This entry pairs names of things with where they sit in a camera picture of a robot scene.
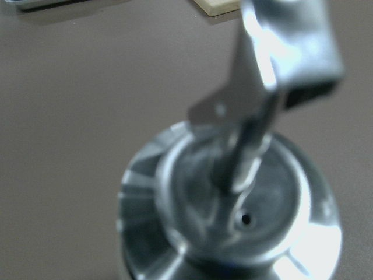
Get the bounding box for glass sauce dispenser bottle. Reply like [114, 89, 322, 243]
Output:
[117, 1, 344, 279]

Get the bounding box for silver kitchen scale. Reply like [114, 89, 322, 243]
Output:
[5, 0, 76, 12]

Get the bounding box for wooden cutting board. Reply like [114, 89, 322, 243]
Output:
[194, 0, 241, 17]

